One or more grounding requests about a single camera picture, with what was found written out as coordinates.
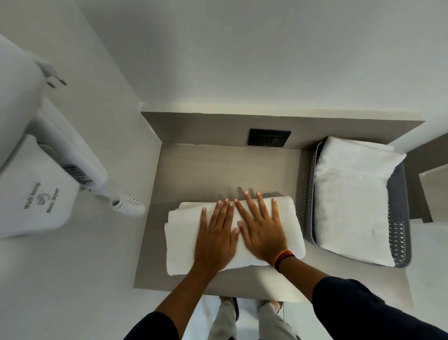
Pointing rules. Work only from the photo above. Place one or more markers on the person's left thumb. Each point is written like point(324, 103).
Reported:
point(235, 238)

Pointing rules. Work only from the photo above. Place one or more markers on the person's right thumb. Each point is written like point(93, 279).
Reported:
point(244, 233)

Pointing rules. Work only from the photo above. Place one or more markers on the person's left little finger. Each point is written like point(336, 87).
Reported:
point(203, 220)

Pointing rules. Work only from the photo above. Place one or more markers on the person's right forearm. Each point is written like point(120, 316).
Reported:
point(297, 276)

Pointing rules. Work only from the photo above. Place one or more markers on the large folded white towel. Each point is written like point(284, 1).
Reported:
point(350, 217)

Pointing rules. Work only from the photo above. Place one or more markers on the grey plastic basket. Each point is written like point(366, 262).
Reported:
point(399, 217)

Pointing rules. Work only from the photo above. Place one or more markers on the dark navy shirt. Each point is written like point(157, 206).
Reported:
point(357, 311)

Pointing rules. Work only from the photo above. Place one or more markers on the black wall socket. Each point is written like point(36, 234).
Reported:
point(268, 137)

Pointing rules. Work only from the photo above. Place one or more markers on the person's left forearm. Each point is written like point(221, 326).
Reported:
point(180, 292)

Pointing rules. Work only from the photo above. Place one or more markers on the person's right middle finger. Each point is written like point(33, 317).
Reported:
point(252, 206)

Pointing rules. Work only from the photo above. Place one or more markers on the small folded white towel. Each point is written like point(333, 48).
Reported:
point(357, 156)

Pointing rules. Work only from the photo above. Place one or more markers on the white hair dryer wall holder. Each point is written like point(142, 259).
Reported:
point(31, 203)

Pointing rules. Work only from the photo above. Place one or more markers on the beige wooden shelf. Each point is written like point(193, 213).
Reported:
point(435, 192)

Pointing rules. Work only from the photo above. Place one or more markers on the white hair dryer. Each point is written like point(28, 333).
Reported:
point(21, 91)

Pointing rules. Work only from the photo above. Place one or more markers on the person's left hand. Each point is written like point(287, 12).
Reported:
point(214, 245)

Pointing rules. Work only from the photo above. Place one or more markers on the person's right hand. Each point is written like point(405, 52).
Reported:
point(264, 236)

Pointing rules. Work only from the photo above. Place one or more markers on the light grey trousers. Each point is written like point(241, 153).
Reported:
point(269, 324)

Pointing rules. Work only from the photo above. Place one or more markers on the person's right little finger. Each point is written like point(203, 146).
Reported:
point(275, 211)

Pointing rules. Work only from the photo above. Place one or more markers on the person's left middle finger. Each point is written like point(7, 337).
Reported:
point(222, 214)

